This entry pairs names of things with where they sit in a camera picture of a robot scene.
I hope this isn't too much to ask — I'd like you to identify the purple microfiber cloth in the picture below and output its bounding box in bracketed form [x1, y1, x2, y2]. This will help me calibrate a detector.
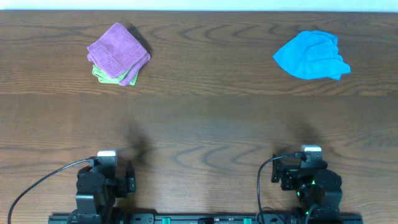
[87, 22, 148, 78]

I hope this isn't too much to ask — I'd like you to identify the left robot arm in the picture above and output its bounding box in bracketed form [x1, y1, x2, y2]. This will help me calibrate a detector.
[67, 157, 136, 224]

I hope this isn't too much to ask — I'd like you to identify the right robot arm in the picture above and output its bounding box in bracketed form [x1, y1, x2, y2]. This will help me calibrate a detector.
[271, 152, 343, 223]

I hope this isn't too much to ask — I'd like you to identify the folded green cloth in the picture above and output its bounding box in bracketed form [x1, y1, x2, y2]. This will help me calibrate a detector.
[92, 65, 139, 86]

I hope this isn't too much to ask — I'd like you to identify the folded purple cloth in stack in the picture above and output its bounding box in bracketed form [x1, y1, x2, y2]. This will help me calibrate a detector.
[119, 53, 150, 86]

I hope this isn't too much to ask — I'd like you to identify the blue crumpled cloth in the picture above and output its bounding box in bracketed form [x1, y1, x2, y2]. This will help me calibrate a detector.
[273, 30, 351, 80]

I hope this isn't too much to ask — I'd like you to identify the right black cable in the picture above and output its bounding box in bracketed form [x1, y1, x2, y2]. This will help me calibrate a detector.
[256, 152, 307, 224]

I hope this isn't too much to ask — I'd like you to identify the black cable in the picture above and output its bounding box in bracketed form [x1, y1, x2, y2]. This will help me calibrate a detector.
[7, 158, 95, 224]
[256, 152, 307, 224]

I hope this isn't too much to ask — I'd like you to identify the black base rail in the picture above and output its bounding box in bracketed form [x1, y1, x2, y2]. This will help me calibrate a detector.
[48, 212, 364, 224]

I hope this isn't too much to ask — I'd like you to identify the left black cable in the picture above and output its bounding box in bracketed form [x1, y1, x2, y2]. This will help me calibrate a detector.
[7, 158, 95, 224]

